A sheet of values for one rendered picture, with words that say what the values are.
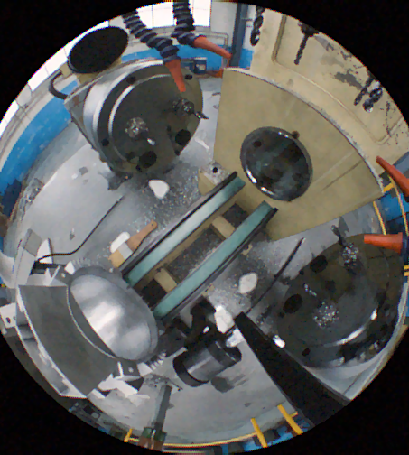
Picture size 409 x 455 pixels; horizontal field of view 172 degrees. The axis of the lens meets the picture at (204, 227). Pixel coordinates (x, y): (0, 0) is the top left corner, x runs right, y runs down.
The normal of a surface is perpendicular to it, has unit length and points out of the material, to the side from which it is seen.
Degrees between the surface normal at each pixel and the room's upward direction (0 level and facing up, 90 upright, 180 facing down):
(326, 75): 90
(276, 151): 90
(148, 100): 90
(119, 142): 90
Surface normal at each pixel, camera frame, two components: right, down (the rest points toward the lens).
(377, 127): -0.72, 0.66
